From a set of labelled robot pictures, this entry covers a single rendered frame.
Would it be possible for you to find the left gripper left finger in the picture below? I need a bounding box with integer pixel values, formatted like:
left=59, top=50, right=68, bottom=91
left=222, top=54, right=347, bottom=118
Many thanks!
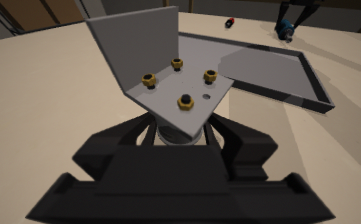
left=83, top=112, right=157, bottom=145

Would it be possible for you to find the brass hex nut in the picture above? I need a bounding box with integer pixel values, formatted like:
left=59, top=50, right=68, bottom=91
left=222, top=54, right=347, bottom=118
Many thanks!
left=171, top=58, right=183, bottom=68
left=203, top=70, right=217, bottom=82
left=142, top=74, right=156, bottom=86
left=177, top=96, right=194, bottom=111

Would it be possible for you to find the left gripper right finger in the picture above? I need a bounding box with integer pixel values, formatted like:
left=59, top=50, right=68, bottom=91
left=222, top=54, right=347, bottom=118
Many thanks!
left=203, top=112, right=278, bottom=172

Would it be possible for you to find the dark blue nut driver barrel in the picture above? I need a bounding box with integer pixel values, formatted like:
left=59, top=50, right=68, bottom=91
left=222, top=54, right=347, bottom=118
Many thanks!
left=276, top=19, right=294, bottom=43

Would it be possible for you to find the dark grey cylinder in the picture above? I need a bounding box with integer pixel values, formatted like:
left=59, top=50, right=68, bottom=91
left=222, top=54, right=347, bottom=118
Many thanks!
left=154, top=94, right=204, bottom=145

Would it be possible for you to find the grey metal l-shaped bracket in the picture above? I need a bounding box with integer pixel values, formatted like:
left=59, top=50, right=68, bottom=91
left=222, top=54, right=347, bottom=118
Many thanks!
left=84, top=6, right=234, bottom=142

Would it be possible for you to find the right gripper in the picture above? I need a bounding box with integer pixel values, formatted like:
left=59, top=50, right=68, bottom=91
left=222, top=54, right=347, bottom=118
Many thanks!
left=274, top=0, right=321, bottom=30

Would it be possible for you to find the red hand nut driver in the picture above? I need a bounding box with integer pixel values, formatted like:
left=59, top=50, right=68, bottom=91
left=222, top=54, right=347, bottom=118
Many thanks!
left=225, top=18, right=234, bottom=28

